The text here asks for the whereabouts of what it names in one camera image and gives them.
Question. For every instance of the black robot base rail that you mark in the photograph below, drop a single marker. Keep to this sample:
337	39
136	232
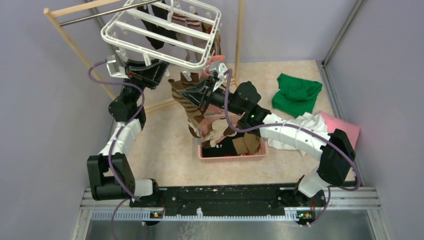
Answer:
252	202

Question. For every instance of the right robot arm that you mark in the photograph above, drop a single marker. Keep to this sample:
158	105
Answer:
333	150

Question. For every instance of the pink plastic basket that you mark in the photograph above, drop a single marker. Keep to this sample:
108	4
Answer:
256	157

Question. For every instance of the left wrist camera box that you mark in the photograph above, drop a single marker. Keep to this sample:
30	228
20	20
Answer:
115	69

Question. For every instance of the brown striped sock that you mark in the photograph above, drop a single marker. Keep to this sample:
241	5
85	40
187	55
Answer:
194	116
189	79

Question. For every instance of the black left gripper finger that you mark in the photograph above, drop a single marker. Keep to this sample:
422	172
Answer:
148	81
156	69

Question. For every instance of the pink sock with teal spots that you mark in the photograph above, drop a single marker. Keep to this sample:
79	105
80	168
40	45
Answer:
216	58

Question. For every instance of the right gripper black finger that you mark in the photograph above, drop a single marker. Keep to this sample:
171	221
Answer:
198	99
203	87

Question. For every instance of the pile of socks in basket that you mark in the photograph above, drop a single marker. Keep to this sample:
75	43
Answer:
219	140

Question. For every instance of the white plastic clip hanger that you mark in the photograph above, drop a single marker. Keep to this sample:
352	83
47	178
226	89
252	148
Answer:
141	26

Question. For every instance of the green shirt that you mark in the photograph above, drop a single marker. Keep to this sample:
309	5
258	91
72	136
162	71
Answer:
296	96

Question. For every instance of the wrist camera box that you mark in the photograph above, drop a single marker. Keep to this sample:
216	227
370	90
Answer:
219	72
115	69

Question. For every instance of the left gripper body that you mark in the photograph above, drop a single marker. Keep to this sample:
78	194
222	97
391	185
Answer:
132	80

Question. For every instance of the white cloth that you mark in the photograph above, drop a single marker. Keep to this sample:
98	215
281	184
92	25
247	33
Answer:
290	137

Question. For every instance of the pink cloth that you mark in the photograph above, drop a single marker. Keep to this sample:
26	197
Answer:
352	131

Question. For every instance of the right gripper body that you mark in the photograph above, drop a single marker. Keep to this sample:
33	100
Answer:
217	98

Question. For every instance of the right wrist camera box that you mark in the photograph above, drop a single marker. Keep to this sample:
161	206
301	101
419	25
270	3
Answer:
219	72

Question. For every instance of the wooden clothes rack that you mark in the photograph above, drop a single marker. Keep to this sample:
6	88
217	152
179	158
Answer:
90	5

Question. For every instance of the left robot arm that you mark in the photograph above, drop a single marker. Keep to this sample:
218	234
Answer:
110	175

